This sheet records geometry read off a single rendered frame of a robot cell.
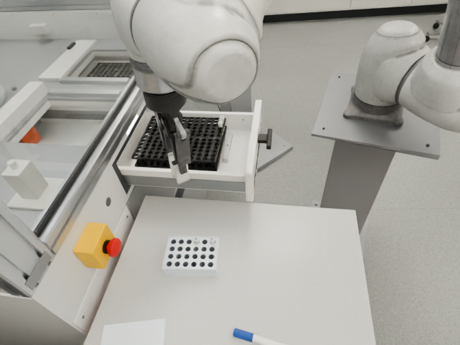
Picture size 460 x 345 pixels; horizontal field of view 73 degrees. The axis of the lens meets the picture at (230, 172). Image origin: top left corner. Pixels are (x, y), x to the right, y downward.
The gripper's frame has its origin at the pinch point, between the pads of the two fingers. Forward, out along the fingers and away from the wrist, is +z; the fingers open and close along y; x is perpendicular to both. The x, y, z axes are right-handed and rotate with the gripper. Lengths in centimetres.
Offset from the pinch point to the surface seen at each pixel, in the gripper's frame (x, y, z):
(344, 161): -64, 2, 32
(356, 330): -15.9, -42.9, 18.8
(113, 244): 18.6, -6.0, 7.4
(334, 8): -263, 198, 64
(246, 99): -76, 87, 53
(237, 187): -12.1, -5.1, 9.3
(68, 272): 28.2, -6.7, 8.7
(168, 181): 1.4, 6.2, 9.2
